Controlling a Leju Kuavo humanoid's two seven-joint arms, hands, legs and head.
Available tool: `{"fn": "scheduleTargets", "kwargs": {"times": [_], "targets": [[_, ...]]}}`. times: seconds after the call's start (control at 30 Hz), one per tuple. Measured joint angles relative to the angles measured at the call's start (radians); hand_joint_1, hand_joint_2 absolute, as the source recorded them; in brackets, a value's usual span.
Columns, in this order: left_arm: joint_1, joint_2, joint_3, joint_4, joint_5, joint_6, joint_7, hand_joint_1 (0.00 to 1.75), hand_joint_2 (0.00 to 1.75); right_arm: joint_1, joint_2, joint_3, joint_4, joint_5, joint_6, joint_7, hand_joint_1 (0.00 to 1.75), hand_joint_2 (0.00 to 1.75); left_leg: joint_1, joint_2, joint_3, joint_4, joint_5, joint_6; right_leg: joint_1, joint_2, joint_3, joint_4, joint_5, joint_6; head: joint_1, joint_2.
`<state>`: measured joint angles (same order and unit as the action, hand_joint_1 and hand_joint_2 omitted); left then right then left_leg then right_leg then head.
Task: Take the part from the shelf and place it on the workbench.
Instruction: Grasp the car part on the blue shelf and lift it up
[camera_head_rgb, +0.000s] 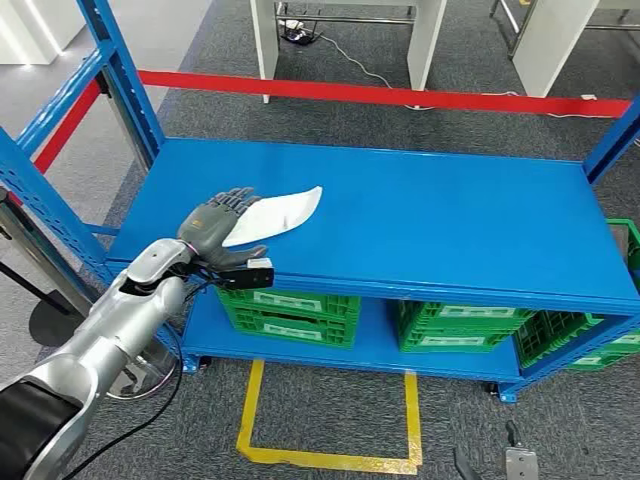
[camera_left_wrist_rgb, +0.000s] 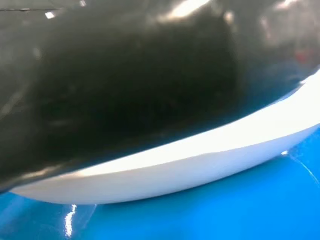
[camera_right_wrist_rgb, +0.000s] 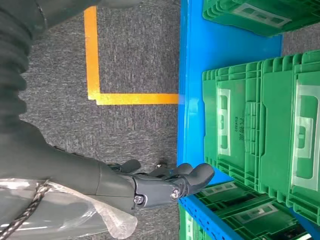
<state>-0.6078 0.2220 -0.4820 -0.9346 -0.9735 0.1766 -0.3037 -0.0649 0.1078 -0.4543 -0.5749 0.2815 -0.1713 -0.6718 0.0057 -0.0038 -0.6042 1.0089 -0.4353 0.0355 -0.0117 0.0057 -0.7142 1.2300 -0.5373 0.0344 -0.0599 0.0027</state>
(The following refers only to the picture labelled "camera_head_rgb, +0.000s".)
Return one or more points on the white curved panel part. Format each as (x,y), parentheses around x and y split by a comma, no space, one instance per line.
(280,212)

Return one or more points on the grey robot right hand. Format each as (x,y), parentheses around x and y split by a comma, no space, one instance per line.
(513,434)

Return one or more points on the blue metal shelf rack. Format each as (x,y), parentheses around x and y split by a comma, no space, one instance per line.
(400,218)

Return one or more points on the black power strip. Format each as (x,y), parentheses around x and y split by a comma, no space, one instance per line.
(300,33)

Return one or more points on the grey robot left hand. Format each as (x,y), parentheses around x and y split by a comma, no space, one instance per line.
(205,228)

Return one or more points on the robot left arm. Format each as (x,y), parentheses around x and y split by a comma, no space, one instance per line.
(115,331)

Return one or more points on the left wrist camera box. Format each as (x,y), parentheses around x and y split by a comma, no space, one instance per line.
(250,275)

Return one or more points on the red barrier belt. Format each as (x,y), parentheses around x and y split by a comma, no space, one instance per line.
(70,126)
(350,91)

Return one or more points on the black floor stand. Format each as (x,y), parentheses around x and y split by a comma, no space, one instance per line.
(55,324)

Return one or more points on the green plastic crate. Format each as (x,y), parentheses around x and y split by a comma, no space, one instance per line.
(450,311)
(450,341)
(615,351)
(545,334)
(340,306)
(300,331)

